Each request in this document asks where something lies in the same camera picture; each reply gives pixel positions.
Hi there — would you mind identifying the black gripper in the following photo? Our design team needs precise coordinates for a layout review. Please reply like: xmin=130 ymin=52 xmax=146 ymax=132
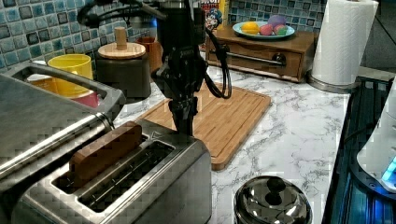
xmin=151 ymin=46 xmax=207 ymax=136

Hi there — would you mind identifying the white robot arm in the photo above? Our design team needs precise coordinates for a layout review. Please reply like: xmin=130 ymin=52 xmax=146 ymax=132
xmin=77 ymin=0 xmax=207 ymax=135

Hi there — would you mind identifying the stainless steel toaster oven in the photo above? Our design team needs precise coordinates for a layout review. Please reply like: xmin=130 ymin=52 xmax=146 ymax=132
xmin=0 ymin=62 xmax=125 ymax=194

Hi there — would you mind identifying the bamboo cutting board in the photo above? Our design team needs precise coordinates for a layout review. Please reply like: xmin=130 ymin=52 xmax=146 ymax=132
xmin=137 ymin=86 xmax=271 ymax=171

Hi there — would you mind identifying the brown bread slice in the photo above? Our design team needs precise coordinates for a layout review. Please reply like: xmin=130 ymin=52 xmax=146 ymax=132
xmin=69 ymin=121 xmax=142 ymax=188

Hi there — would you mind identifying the dark canister with wooden lid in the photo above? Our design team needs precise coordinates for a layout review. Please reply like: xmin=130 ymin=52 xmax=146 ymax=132
xmin=95 ymin=27 xmax=151 ymax=104

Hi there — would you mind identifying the light blue plate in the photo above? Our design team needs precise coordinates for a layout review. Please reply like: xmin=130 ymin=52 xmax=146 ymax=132
xmin=233 ymin=21 xmax=295 ymax=40

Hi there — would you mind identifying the colourful cereal box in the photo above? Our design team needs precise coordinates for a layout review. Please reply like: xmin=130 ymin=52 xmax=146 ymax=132
xmin=200 ymin=0 xmax=230 ymax=31

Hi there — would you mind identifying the yellow lemon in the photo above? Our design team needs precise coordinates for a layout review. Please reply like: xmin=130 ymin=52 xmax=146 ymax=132
xmin=241 ymin=21 xmax=260 ymax=35

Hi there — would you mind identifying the yellow mug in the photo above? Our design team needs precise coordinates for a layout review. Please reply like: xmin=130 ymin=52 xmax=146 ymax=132
xmin=48 ymin=54 xmax=92 ymax=97

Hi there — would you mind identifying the wooden drawer box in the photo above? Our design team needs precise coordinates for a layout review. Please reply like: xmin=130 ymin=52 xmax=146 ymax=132
xmin=215 ymin=26 xmax=316 ymax=83

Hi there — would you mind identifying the stainless steel kettle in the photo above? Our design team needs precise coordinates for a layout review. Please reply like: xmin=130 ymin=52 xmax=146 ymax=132
xmin=233 ymin=175 xmax=313 ymax=224

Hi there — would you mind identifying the red green strawberry toy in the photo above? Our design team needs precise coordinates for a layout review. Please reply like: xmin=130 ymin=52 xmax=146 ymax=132
xmin=274 ymin=24 xmax=288 ymax=35

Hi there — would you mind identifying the purple toy fruit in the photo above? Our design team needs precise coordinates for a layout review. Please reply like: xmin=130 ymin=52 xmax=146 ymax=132
xmin=267 ymin=15 xmax=286 ymax=27

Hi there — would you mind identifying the paper towel roll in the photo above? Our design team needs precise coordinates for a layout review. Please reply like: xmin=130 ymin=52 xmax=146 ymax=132
xmin=306 ymin=0 xmax=379 ymax=93

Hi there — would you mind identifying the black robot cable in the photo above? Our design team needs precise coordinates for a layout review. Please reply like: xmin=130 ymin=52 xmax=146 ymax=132
xmin=204 ymin=27 xmax=233 ymax=101

